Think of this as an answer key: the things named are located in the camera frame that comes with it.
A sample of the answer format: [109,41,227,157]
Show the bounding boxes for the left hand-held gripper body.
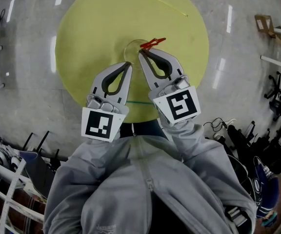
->
[81,94,130,143]

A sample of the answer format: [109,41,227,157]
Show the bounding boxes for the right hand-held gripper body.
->
[148,75,202,127]

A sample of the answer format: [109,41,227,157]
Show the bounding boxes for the clear glass cup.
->
[123,39,154,70]

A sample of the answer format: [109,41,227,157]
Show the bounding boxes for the yellow clear star stick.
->
[125,0,189,18]

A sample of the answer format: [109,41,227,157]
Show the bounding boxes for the person's left forearm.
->
[68,132,134,187]

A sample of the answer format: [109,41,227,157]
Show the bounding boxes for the person's right forearm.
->
[160,120,231,175]

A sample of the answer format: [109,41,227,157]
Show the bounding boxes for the thin green stick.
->
[126,100,154,105]

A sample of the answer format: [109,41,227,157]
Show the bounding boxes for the red plastic clip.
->
[140,37,167,51]

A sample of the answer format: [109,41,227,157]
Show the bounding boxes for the person's dark blue legs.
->
[119,119,168,141]

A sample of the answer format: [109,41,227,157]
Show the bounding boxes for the dark grey bag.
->
[20,151,56,197]

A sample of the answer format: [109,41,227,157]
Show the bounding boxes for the person's grey hooded torso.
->
[42,134,257,234]

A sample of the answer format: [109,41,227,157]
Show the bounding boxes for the pile of black stands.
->
[227,120,281,176]

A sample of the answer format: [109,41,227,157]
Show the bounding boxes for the brown cardboard box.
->
[254,14,281,46]

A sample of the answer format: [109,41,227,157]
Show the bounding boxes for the blue striped bag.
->
[252,156,281,219]

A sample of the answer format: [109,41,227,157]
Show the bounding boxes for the black and white cable bundle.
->
[203,117,238,141]

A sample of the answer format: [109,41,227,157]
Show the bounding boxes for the white wire rack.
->
[0,135,49,234]

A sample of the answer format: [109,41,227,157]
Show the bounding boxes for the grey strap buckle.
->
[224,204,249,227]

